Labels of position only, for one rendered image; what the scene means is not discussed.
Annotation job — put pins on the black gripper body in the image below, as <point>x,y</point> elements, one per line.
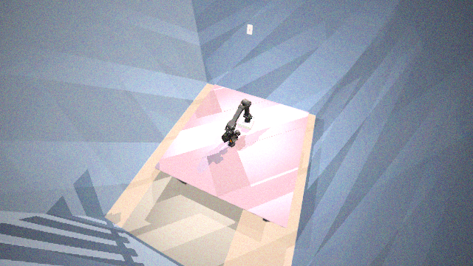
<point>236,132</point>

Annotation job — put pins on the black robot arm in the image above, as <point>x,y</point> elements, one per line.
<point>231,125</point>

